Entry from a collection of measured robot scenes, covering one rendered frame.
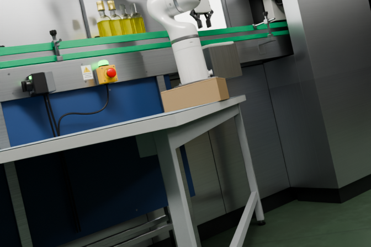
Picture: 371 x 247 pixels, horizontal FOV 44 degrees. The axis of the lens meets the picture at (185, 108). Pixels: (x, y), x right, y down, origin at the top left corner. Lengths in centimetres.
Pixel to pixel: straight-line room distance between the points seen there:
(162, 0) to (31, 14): 68
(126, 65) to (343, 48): 147
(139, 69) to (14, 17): 62
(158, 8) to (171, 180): 93
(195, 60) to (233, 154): 101
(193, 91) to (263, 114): 120
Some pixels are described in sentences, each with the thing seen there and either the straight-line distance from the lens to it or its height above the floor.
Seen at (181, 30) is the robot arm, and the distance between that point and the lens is 188.
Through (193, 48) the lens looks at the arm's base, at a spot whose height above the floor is 98.
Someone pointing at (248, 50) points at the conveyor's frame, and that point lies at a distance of 264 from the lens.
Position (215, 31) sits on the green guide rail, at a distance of 254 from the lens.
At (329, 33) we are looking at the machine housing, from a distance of 293.
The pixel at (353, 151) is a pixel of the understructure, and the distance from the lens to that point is 295.
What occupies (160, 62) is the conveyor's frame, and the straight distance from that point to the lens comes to 216.
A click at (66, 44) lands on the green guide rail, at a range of 199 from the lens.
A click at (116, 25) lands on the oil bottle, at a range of 224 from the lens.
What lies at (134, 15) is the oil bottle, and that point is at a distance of 230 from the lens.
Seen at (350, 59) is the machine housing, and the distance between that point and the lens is 304.
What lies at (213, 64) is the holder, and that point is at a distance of 210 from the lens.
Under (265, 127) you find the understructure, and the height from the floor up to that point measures 52.
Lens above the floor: 76
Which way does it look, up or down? level
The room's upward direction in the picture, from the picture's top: 13 degrees counter-clockwise
